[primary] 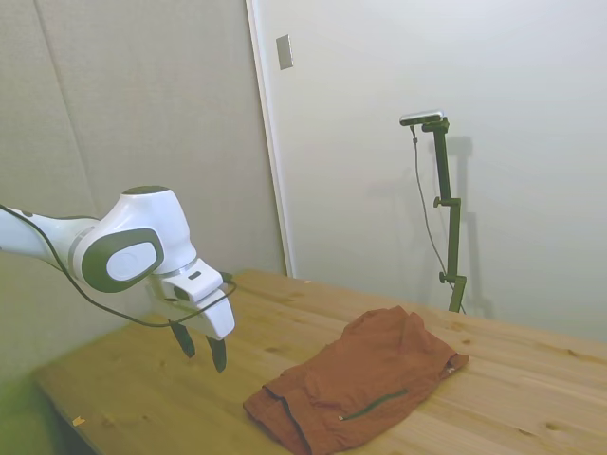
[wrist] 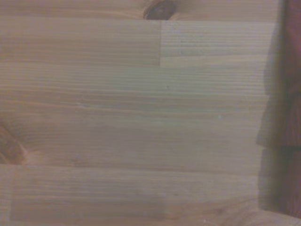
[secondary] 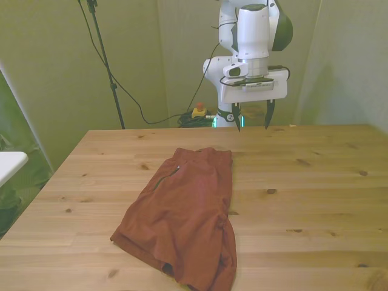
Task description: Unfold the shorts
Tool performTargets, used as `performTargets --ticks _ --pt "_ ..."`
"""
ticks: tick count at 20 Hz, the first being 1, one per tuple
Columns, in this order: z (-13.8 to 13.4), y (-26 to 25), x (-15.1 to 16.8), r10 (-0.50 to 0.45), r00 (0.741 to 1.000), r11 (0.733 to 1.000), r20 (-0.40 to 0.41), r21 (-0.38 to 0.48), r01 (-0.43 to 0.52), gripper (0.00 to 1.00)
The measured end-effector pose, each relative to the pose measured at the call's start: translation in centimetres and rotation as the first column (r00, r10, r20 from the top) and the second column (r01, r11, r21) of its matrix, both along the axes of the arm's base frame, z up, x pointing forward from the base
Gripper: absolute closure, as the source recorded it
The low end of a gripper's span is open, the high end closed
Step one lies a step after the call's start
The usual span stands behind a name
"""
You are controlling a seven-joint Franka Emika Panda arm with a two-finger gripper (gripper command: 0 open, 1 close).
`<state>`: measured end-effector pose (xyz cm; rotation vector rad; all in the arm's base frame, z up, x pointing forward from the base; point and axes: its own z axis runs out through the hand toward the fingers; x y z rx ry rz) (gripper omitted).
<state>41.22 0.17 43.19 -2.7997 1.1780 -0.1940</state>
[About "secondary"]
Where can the black camera stand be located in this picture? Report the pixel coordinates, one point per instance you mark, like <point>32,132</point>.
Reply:
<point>103,51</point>

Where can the yellow emergency stop button box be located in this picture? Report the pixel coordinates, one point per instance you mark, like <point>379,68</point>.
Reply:
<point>199,112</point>

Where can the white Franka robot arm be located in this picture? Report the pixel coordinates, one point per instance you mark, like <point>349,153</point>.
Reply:
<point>253,33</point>

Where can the white slanted pole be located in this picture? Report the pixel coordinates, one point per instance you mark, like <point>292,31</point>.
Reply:
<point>17,100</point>

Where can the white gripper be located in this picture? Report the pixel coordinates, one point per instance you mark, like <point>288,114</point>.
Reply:
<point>257,94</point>

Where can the rust red shorts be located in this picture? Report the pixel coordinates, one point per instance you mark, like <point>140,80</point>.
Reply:
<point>188,212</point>

